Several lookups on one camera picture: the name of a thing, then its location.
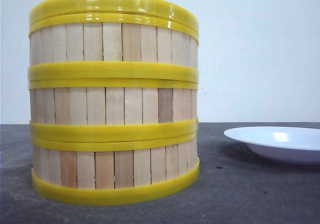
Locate woven bamboo steamer lid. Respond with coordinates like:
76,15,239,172
29,0,199,33

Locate white plate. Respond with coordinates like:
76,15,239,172
224,126,320,165

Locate single-bun bamboo steamer tray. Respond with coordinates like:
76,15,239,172
30,87,198,149

